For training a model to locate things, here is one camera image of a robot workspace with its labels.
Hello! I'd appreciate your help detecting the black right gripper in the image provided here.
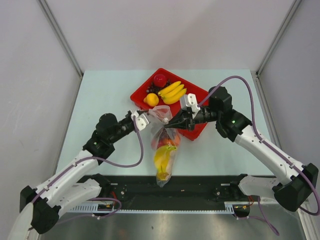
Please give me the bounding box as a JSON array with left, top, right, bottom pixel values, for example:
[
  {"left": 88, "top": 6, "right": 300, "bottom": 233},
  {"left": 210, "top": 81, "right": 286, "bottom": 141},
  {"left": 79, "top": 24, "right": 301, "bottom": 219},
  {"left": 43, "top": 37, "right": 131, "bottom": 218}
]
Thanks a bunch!
[{"left": 164, "top": 105, "right": 220, "bottom": 132}]

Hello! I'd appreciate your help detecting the orange fruit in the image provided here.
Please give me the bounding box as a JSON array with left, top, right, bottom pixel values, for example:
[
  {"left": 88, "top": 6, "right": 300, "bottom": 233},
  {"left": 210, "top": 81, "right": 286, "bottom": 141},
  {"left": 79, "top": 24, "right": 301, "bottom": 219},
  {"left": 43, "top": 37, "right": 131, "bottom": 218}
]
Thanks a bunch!
[{"left": 166, "top": 134, "right": 181, "bottom": 147}]

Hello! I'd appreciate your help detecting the clear pink-dotted zip bag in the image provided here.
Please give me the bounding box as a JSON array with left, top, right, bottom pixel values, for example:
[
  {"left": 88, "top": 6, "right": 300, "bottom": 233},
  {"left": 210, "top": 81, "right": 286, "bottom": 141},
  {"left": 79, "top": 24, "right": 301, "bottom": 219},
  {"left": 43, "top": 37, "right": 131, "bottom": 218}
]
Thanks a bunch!
[{"left": 148, "top": 105, "right": 181, "bottom": 188}]

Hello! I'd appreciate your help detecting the curved yellow banana bunch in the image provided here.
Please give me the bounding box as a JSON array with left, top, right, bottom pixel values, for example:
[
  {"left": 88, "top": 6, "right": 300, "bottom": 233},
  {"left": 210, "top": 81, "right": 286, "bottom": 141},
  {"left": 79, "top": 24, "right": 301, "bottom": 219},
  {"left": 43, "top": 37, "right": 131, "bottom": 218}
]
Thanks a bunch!
[{"left": 153, "top": 144, "right": 178, "bottom": 181}]

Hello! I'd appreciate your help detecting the red apple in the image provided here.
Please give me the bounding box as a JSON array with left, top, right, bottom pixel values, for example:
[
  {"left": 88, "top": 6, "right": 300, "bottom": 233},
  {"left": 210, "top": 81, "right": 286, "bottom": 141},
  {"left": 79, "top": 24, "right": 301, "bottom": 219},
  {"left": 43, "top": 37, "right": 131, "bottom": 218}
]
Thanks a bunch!
[{"left": 156, "top": 137, "right": 170, "bottom": 149}]

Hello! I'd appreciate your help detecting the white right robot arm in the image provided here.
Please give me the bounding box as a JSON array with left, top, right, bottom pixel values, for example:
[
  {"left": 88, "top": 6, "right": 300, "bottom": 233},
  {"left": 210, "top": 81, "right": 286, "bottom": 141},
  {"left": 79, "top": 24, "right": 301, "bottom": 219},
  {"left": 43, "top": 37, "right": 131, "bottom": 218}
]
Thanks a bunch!
[{"left": 165, "top": 86, "right": 319, "bottom": 212}]

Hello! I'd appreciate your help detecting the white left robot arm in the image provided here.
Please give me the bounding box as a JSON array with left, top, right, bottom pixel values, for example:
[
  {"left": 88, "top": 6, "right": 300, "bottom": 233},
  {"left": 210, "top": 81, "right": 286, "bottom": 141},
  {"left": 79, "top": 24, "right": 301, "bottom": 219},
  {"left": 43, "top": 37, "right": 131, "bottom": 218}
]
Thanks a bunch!
[{"left": 20, "top": 110, "right": 150, "bottom": 234}]

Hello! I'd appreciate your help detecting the yellow lemon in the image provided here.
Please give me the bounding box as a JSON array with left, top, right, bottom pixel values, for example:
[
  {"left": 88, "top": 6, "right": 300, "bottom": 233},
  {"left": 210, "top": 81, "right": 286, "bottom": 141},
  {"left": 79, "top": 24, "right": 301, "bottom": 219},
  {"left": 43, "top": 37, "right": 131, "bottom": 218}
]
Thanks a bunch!
[{"left": 143, "top": 93, "right": 159, "bottom": 107}]

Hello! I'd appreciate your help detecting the straight yellow banana bunch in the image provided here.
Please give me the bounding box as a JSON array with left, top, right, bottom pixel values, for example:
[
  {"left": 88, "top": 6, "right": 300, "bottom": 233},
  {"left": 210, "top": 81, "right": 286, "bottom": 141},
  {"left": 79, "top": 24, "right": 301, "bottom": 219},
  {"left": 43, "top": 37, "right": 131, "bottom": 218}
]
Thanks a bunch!
[{"left": 157, "top": 81, "right": 187, "bottom": 105}]

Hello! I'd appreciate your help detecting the dark grape bunch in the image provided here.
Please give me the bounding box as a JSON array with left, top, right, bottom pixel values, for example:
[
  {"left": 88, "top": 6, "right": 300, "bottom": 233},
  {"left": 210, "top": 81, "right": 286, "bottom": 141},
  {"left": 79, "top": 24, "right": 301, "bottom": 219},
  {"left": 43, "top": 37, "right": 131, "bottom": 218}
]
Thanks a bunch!
[{"left": 146, "top": 80, "right": 171, "bottom": 95}]

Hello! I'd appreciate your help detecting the red pomegranate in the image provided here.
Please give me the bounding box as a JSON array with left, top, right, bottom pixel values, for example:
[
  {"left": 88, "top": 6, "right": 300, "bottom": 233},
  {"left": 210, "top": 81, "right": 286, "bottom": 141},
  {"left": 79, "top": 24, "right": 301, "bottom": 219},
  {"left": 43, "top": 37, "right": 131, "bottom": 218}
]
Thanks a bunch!
[{"left": 153, "top": 74, "right": 167, "bottom": 88}]

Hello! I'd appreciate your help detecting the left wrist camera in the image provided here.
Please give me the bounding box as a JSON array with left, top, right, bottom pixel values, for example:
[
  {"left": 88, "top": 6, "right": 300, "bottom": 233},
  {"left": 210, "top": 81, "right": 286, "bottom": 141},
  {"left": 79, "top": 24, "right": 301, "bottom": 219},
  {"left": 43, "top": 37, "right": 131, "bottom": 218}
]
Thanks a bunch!
[{"left": 131, "top": 110, "right": 152, "bottom": 131}]

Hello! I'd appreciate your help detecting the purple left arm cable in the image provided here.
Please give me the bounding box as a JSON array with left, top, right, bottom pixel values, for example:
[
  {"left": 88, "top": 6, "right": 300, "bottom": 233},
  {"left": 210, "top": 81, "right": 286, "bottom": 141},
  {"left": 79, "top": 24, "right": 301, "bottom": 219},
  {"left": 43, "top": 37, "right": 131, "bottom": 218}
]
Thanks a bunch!
[{"left": 31, "top": 116, "right": 145, "bottom": 205}]

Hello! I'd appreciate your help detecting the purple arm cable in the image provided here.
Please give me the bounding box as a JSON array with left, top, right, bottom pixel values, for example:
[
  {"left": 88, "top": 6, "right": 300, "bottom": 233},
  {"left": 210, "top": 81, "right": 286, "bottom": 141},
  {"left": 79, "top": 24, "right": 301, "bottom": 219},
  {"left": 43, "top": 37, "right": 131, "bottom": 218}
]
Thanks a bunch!
[
  {"left": 197, "top": 75, "right": 320, "bottom": 216},
  {"left": 31, "top": 116, "right": 145, "bottom": 205}
]

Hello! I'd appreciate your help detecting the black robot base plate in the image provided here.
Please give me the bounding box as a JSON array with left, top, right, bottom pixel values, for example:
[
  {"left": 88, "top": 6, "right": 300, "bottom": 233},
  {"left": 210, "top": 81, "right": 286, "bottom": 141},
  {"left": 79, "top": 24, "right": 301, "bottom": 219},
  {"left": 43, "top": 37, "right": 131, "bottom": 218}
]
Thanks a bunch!
[{"left": 74, "top": 173, "right": 261, "bottom": 218}]

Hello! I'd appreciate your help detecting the white cable duct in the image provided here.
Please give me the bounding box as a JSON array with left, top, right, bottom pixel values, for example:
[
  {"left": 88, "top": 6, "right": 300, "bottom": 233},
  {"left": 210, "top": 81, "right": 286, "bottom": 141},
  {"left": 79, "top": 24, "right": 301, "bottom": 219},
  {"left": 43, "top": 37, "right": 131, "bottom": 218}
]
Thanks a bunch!
[{"left": 69, "top": 201, "right": 236, "bottom": 215}]

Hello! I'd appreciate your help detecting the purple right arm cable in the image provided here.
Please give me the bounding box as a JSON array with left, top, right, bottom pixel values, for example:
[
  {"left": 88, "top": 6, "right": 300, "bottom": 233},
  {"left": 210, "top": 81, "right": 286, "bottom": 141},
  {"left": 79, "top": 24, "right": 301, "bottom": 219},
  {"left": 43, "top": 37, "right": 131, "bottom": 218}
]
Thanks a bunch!
[{"left": 197, "top": 75, "right": 320, "bottom": 216}]

